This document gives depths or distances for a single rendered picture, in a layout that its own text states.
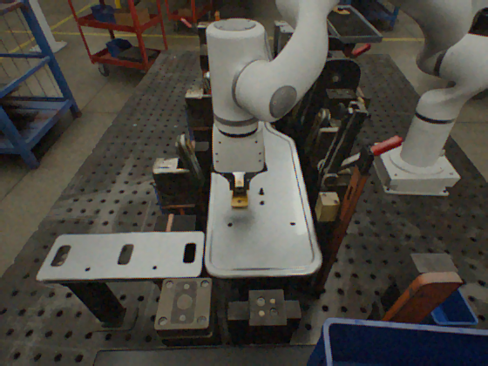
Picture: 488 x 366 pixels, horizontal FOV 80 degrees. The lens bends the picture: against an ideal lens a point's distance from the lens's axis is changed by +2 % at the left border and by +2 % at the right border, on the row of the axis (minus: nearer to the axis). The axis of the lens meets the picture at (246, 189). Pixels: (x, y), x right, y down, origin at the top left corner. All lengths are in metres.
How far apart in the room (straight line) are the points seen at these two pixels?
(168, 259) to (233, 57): 0.36
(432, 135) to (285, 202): 0.64
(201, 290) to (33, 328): 0.60
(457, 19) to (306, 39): 0.50
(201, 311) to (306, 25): 0.41
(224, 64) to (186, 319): 0.36
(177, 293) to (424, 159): 0.97
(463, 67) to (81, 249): 1.03
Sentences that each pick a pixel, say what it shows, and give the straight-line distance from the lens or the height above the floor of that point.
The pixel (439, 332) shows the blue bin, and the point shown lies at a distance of 0.39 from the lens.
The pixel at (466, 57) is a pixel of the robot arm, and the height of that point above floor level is 1.17.
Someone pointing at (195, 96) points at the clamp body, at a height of 1.04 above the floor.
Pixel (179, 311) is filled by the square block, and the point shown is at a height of 1.06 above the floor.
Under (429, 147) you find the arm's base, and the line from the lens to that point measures 1.17.
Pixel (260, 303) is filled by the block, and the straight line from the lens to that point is 0.43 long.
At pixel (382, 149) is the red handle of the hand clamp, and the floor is 1.13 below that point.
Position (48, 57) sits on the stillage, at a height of 0.56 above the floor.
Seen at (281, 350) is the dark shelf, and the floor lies 1.03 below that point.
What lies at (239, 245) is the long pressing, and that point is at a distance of 0.57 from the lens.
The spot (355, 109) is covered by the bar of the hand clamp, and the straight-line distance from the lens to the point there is 0.57.
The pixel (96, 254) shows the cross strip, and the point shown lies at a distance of 0.63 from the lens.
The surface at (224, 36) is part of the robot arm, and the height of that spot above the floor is 1.34.
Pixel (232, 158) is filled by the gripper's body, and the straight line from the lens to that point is 0.55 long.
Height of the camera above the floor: 1.47
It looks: 45 degrees down
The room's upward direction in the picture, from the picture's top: straight up
